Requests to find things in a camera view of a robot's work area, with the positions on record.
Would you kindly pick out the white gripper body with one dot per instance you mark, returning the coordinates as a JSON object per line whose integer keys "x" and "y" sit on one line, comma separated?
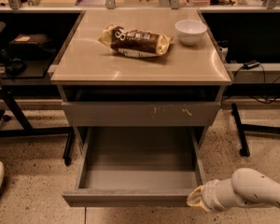
{"x": 210, "y": 194}

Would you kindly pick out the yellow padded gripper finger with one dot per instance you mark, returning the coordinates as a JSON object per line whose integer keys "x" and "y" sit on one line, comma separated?
{"x": 195, "y": 199}

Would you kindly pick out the grey drawer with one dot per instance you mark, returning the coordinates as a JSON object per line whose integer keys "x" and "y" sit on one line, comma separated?
{"x": 102, "y": 114}
{"x": 137, "y": 166}

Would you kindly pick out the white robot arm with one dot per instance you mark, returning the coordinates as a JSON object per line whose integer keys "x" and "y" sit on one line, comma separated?
{"x": 246, "y": 188}

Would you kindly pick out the grey drawer cabinet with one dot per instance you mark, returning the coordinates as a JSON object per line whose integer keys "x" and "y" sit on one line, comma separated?
{"x": 91, "y": 72}

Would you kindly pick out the black power adapter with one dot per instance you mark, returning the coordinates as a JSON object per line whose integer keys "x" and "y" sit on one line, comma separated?
{"x": 251, "y": 65}

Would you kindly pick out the white bowl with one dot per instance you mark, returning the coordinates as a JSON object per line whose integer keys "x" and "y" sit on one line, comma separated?
{"x": 190, "y": 32}

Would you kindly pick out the brown snack bag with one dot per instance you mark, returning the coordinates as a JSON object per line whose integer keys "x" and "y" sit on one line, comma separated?
{"x": 134, "y": 43}

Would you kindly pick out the black headphones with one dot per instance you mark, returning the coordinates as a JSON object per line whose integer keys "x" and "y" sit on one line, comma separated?
{"x": 13, "y": 65}

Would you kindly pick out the black box with label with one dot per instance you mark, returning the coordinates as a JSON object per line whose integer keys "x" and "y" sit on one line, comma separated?
{"x": 30, "y": 47}

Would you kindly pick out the black right table frame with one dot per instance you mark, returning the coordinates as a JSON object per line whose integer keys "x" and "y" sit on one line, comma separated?
{"x": 243, "y": 128}

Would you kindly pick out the black table frame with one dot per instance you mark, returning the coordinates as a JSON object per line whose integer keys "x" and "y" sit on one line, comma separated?
{"x": 28, "y": 130}
{"x": 243, "y": 128}

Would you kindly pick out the black left table frame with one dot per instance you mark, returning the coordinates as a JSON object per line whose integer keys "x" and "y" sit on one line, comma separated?
{"x": 28, "y": 130}

